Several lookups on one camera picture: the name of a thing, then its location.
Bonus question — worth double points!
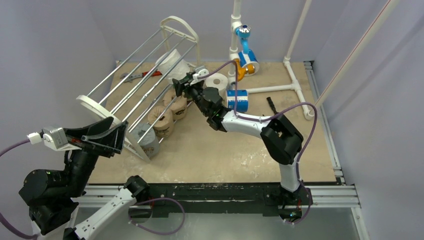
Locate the blue white packaged roll front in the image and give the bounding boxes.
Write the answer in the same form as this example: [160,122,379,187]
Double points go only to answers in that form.
[226,89,249,113]

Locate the blue faucet valve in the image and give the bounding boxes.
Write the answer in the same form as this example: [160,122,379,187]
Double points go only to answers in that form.
[234,24,251,54]

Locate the upright white paper roll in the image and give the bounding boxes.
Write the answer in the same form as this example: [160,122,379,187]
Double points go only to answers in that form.
[204,73,229,98]

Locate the orange faucet valve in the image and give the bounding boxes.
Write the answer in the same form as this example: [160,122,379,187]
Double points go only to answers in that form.
[232,58,256,82]

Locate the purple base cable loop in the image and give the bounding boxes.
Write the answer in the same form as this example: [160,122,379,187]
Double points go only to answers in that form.
[127,197,186,236]

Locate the red handled pliers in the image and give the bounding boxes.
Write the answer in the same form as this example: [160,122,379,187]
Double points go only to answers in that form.
[120,70,162,83]

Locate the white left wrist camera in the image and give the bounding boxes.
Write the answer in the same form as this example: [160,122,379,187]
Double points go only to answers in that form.
[26,126,72,152]

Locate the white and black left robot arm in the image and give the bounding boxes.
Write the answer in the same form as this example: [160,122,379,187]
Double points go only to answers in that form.
[19,116,150,240]

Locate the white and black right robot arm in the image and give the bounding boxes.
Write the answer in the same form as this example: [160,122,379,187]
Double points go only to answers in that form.
[172,72,312,205]

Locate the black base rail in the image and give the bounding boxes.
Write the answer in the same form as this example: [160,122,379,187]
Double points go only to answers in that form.
[128,182,313,221]

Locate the blue white packaged roll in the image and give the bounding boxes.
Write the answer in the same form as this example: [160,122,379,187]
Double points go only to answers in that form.
[226,89,249,113]
[238,49,260,76]

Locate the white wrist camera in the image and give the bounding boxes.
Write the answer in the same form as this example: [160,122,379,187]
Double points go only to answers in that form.
[192,65,209,83]
[26,126,72,152]

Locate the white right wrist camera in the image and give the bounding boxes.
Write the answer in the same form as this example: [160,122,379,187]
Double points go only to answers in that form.
[192,65,209,83]

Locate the unwrapped white paper roll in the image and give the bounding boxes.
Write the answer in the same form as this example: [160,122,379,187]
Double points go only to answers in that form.
[157,49,191,84]

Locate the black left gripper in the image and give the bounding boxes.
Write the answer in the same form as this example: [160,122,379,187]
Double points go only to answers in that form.
[64,115,128,196]

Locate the white pvc pipe frame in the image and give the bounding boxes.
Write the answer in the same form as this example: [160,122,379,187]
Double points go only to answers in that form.
[228,0,402,121]

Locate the blue white packaged roll back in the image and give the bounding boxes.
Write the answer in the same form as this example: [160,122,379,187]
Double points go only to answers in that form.
[238,49,260,76]

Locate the white metal shelf rack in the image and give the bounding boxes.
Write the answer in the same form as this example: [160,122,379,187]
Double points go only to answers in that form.
[76,15,201,163]

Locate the grey paper roll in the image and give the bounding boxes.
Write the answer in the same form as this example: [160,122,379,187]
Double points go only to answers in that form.
[131,123,160,158]

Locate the black screwdriver tool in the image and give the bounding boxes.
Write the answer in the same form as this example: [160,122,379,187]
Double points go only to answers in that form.
[266,97,279,115]

